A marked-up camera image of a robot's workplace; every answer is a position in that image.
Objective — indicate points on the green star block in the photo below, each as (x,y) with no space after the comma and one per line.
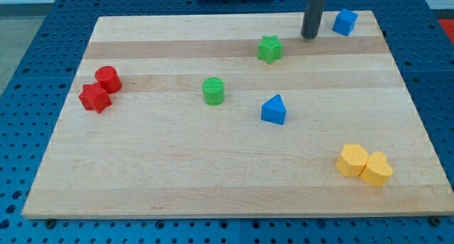
(270,49)

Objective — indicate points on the yellow hexagon block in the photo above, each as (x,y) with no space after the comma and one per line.
(352,160)

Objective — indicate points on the red star block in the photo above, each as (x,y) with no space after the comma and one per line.
(94,98)

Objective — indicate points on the red cylinder block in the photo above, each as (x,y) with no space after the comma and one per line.
(108,78)

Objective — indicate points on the green cylinder block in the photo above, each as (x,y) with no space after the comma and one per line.
(213,91)

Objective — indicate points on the blue triangle block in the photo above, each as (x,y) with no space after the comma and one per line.
(274,111)

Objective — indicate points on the yellow heart block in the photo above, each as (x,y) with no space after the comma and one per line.
(377,170)

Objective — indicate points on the blue cube block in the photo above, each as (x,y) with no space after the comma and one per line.
(345,22)

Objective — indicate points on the wooden board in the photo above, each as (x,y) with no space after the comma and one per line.
(159,151)

